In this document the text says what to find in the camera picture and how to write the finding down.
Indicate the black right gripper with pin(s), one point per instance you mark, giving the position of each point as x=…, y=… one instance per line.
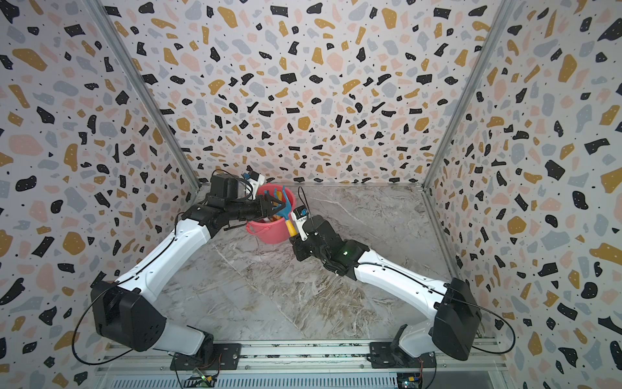
x=297, y=245

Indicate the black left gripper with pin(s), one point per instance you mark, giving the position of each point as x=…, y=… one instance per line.
x=268, y=211

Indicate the small teal rake yellow handle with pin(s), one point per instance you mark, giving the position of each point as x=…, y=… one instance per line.
x=285, y=212

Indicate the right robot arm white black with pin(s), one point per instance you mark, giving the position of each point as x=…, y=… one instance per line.
x=452, y=318

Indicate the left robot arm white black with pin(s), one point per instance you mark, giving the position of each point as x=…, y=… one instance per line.
x=124, y=310

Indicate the pink plastic bucket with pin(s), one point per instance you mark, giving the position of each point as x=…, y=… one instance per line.
x=273, y=232

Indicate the green circuit board right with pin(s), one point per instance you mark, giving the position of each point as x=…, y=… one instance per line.
x=409, y=381

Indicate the green circuit board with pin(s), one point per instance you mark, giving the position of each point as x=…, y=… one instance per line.
x=200, y=379
x=409, y=381

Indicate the green circuit board left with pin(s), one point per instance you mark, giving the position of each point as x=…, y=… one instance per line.
x=200, y=379

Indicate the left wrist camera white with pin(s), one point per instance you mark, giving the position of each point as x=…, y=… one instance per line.
x=255, y=179

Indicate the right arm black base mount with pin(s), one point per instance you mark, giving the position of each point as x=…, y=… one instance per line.
x=389, y=355

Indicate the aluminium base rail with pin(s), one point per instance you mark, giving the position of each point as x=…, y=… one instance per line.
x=308, y=364

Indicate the aluminium back wall rail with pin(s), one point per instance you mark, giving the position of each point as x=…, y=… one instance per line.
x=360, y=184

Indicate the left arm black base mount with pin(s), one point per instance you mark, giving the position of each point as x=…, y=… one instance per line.
x=211, y=356

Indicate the aluminium left corner post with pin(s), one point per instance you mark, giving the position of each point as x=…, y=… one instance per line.
x=101, y=19

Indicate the aluminium corner post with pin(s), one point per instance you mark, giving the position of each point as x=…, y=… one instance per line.
x=101, y=19
x=500, y=20

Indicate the aluminium right corner post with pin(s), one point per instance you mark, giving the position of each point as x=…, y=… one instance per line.
x=500, y=20

